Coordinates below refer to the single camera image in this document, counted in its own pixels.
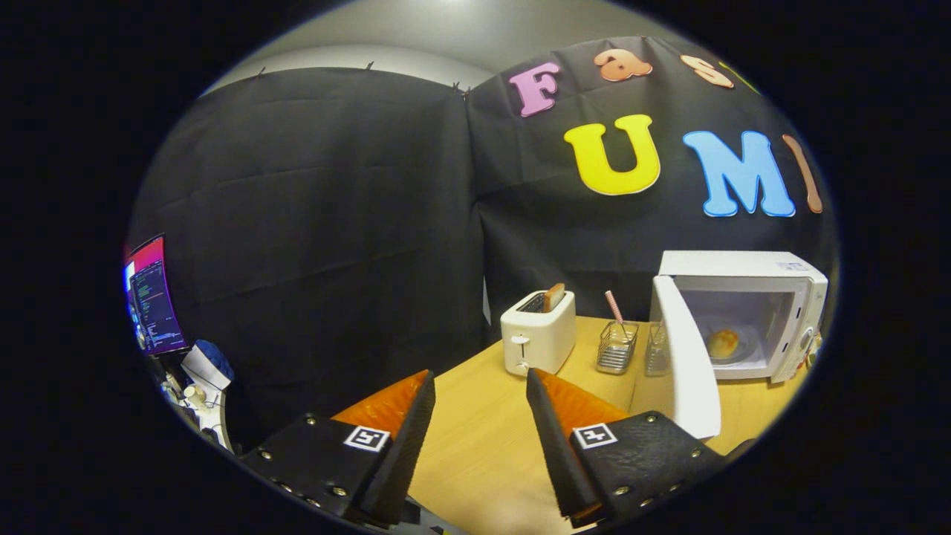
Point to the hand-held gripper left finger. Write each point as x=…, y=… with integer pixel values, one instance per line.
x=405, y=453

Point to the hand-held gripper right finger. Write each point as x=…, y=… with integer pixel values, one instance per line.
x=553, y=453

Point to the yellow bread bun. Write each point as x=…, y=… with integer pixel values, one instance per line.
x=722, y=344

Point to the white microwave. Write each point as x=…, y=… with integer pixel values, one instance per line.
x=743, y=264

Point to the white toaster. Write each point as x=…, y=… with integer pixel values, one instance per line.
x=539, y=342

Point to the toast slice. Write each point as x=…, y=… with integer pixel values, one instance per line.
x=553, y=297

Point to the pink striped straw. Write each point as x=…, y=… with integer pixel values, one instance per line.
x=614, y=306

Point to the white and blue device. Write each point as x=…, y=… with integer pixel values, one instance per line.
x=208, y=364

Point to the computer monitor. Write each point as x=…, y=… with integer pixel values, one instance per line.
x=156, y=297

